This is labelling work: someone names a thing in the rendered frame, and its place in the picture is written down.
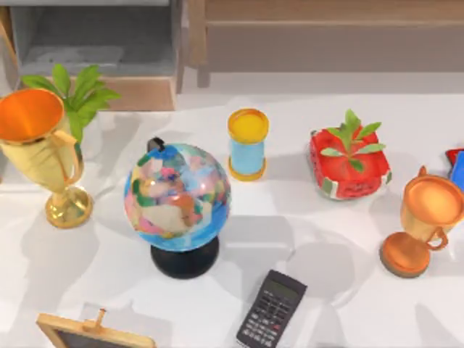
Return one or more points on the yellow and blue can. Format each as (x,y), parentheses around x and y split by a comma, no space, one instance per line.
(247,150)

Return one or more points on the colourful globe on black base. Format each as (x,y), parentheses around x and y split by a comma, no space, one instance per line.
(177,192)

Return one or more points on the red plant pot with plant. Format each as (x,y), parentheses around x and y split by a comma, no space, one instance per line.
(348,163)

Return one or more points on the black calculator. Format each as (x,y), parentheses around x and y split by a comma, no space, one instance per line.
(272,311)

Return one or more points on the green leafy plant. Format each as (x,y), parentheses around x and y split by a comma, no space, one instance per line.
(85,95)

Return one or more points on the wooden open shelf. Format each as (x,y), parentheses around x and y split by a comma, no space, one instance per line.
(326,36)

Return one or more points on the pulled out wooden drawer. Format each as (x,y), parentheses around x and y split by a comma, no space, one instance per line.
(98,50)

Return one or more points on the bronze trophy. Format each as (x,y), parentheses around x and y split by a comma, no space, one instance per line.
(427,206)

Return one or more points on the tall gold trophy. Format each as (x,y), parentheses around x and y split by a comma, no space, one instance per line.
(34,145)

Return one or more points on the wooden framed blackboard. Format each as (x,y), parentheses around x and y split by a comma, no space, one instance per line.
(90,335)

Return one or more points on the red and blue object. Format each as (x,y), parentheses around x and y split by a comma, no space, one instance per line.
(457,161)

